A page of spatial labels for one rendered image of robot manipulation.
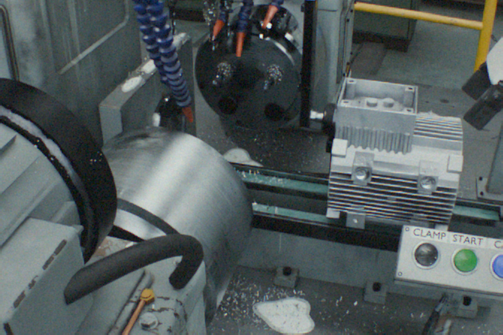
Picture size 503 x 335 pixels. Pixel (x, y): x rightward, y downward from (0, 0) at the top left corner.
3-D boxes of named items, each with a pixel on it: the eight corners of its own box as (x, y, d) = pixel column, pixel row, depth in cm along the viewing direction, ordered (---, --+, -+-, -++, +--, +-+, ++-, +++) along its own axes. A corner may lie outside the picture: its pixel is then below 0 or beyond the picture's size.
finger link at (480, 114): (513, 106, 73) (480, 140, 77) (511, 95, 75) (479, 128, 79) (495, 92, 73) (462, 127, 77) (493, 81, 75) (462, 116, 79)
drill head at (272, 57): (182, 143, 124) (174, 29, 111) (239, 64, 157) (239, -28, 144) (301, 161, 118) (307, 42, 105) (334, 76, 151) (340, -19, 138)
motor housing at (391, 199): (322, 238, 97) (331, 140, 87) (338, 175, 113) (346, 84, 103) (443, 256, 93) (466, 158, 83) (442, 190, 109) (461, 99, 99)
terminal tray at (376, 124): (333, 146, 93) (336, 105, 89) (341, 114, 101) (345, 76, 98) (409, 157, 90) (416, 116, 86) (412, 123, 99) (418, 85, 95)
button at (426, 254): (412, 265, 73) (413, 263, 72) (415, 243, 74) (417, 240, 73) (435, 269, 73) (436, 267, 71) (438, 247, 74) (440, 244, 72)
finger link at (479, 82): (505, 70, 82) (476, 102, 86) (503, 61, 85) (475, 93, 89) (489, 57, 82) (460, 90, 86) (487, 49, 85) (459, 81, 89)
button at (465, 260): (450, 271, 72) (452, 269, 70) (453, 249, 73) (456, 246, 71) (473, 275, 71) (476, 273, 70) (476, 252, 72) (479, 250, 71)
